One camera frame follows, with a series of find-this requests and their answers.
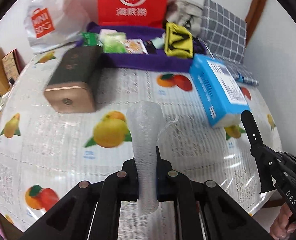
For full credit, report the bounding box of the grey checked cushion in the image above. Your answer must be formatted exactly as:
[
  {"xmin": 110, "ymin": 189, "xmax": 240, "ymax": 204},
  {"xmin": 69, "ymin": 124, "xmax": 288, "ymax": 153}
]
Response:
[{"xmin": 200, "ymin": 0, "xmax": 259, "ymax": 87}]

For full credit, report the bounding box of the fruit print tablecloth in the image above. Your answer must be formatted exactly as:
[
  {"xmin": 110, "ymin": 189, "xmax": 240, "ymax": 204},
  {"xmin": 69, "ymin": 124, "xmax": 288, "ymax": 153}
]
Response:
[{"xmin": 0, "ymin": 47, "xmax": 271, "ymax": 231}]

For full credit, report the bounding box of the grey canvas backpack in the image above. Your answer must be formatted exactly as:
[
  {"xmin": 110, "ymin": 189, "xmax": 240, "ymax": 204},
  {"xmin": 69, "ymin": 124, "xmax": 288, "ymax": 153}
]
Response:
[{"xmin": 165, "ymin": 0, "xmax": 203, "ymax": 37}]

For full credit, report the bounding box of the green white wipes pack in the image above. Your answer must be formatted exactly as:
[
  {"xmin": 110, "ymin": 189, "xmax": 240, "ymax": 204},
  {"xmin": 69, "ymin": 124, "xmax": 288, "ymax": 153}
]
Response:
[{"xmin": 102, "ymin": 32, "xmax": 126, "ymax": 54}]

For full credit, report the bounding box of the blue tissue paper pack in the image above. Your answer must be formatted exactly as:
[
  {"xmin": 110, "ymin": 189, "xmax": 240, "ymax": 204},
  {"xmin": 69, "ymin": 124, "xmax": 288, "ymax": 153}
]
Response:
[{"xmin": 189, "ymin": 54, "xmax": 250, "ymax": 128}]

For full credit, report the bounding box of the yellow black folded bag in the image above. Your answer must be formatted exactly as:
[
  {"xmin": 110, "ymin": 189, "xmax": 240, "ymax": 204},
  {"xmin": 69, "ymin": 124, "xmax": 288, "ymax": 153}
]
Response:
[{"xmin": 164, "ymin": 22, "xmax": 194, "ymax": 59}]

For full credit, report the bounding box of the person's right hand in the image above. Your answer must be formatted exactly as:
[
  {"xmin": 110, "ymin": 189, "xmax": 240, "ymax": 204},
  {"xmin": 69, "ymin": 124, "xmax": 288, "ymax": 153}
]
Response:
[{"xmin": 269, "ymin": 203, "xmax": 296, "ymax": 239}]

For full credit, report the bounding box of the brown patterned box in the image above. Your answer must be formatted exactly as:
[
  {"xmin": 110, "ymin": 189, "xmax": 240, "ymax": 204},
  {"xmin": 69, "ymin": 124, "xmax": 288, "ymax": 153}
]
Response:
[{"xmin": 2, "ymin": 49, "xmax": 22, "ymax": 85}]

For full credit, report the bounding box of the dark box with gold end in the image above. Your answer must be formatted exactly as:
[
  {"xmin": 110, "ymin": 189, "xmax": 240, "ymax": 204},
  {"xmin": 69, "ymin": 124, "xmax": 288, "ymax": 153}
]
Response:
[{"xmin": 43, "ymin": 46, "xmax": 103, "ymax": 113}]

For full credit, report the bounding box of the red non-woven tote bag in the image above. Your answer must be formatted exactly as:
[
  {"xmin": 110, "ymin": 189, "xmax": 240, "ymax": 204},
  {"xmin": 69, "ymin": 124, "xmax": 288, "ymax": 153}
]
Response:
[{"xmin": 98, "ymin": 0, "xmax": 168, "ymax": 28}]

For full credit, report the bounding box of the orange print tissue pack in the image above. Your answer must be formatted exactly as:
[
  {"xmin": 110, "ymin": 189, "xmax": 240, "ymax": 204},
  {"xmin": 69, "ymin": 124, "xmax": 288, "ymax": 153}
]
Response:
[{"xmin": 124, "ymin": 38, "xmax": 148, "ymax": 55}]

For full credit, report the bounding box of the green snack packet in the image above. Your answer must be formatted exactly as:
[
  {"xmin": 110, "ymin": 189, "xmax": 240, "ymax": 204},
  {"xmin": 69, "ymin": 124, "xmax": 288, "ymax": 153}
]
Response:
[{"xmin": 82, "ymin": 32, "xmax": 100, "ymax": 47}]

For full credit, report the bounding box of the white plastic shopping bag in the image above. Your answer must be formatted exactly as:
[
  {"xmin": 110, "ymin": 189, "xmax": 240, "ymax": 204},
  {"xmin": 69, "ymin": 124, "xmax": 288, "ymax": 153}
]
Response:
[{"xmin": 24, "ymin": 0, "xmax": 98, "ymax": 55}]

